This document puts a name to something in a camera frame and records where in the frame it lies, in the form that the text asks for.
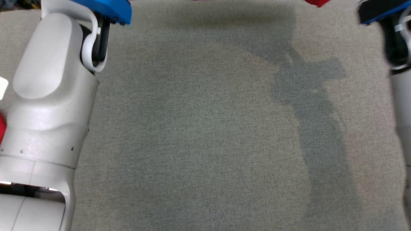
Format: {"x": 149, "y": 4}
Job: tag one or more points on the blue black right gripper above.
{"x": 379, "y": 9}

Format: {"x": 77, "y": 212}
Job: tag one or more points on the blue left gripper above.
{"x": 112, "y": 9}

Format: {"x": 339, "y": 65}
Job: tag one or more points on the red shirt with white sleeves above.
{"x": 318, "y": 2}

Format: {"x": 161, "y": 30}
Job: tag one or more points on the red and white garment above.
{"x": 2, "y": 126}

